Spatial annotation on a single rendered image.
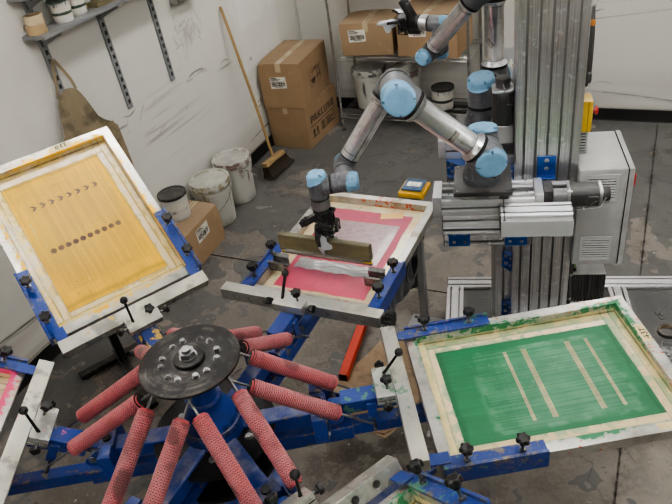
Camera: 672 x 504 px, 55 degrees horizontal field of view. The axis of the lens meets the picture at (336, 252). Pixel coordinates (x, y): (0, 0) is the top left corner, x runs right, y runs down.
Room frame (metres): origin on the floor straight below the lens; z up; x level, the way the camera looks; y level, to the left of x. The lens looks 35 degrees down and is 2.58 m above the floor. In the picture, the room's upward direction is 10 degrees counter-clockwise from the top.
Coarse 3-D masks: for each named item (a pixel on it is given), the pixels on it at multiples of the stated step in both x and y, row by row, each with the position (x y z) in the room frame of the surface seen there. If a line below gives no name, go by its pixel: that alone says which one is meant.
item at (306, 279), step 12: (336, 216) 2.60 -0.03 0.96; (348, 216) 2.58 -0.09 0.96; (360, 216) 2.56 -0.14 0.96; (348, 228) 2.48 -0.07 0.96; (360, 228) 2.46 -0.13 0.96; (288, 276) 2.19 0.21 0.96; (300, 276) 2.18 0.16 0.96; (312, 276) 2.17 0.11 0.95; (324, 276) 2.15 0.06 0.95; (300, 288) 2.10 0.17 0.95; (312, 288) 2.08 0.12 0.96
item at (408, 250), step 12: (360, 204) 2.67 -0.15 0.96; (372, 204) 2.64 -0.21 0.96; (384, 204) 2.61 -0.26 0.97; (396, 204) 2.58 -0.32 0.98; (408, 204) 2.55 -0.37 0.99; (420, 204) 2.52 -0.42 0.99; (432, 204) 2.51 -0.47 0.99; (432, 216) 2.44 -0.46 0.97; (300, 228) 2.50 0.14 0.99; (420, 228) 2.33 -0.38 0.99; (408, 240) 2.25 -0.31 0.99; (420, 240) 2.29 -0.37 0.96; (408, 252) 2.17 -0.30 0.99; (264, 276) 2.19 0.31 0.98; (276, 288) 2.08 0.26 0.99; (336, 300) 1.94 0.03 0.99
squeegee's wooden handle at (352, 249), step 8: (280, 232) 2.25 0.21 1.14; (288, 232) 2.24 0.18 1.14; (280, 240) 2.23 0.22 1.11; (288, 240) 2.21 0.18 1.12; (296, 240) 2.20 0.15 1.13; (304, 240) 2.18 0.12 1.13; (312, 240) 2.16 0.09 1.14; (328, 240) 2.13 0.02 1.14; (336, 240) 2.12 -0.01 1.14; (344, 240) 2.11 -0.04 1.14; (280, 248) 2.24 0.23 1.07; (288, 248) 2.22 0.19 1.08; (296, 248) 2.20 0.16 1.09; (304, 248) 2.18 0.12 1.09; (312, 248) 2.16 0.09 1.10; (336, 248) 2.11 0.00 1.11; (344, 248) 2.09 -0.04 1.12; (352, 248) 2.07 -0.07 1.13; (360, 248) 2.06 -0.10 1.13; (368, 248) 2.04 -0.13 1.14; (344, 256) 2.09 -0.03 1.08; (352, 256) 2.07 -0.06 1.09; (360, 256) 2.06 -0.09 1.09; (368, 256) 2.04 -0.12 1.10
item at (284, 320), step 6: (282, 312) 1.86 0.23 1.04; (276, 318) 1.83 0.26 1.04; (282, 318) 1.83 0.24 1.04; (288, 318) 1.82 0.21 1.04; (294, 318) 1.83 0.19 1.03; (300, 318) 1.86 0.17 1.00; (276, 324) 1.80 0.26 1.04; (282, 324) 1.79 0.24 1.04; (288, 324) 1.79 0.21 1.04; (270, 330) 1.77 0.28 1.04; (276, 330) 1.77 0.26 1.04; (282, 330) 1.76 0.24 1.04; (288, 330) 1.78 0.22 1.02
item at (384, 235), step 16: (368, 224) 2.48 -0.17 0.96; (384, 224) 2.46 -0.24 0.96; (400, 224) 2.44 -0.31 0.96; (368, 240) 2.36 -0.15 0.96; (384, 240) 2.34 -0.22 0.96; (384, 256) 2.22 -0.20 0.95; (320, 288) 2.08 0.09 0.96; (336, 288) 2.06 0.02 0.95; (352, 288) 2.04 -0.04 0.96; (368, 288) 2.02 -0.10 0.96
